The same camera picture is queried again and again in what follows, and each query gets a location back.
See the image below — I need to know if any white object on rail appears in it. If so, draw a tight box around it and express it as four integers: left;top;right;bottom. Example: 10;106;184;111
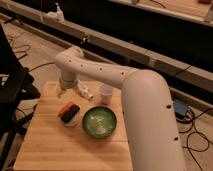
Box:
44;3;65;22

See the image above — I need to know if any blue power box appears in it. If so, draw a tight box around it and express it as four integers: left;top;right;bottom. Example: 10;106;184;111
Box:
173;99;188;119

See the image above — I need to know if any translucent plastic cup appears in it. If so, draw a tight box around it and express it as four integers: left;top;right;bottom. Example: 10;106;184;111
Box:
100;84;113;105

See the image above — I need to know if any black cables right floor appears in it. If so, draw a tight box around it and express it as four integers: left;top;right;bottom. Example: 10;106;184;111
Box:
178;106;213;169

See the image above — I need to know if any green ceramic bowl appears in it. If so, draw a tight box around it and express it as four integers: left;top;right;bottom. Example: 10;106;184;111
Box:
82;106;117;139

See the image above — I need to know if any black chair frame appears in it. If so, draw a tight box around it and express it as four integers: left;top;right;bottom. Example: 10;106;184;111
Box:
0;24;40;171

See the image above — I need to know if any white plastic bottle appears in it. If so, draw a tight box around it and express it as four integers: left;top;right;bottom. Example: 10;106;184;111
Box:
77;81;93;100

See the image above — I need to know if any black cable on floor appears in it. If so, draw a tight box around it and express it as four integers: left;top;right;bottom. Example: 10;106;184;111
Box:
29;36;90;73

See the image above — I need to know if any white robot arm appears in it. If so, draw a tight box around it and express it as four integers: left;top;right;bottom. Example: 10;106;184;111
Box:
55;46;186;171

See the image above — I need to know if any black rectangular block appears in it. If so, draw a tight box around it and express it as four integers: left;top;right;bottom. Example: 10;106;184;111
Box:
61;105;80;123

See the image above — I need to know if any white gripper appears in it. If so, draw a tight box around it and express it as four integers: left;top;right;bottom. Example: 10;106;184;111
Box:
57;78;77;98

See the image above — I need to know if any small clear dish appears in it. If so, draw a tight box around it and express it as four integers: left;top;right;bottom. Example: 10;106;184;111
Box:
63;115;79;127

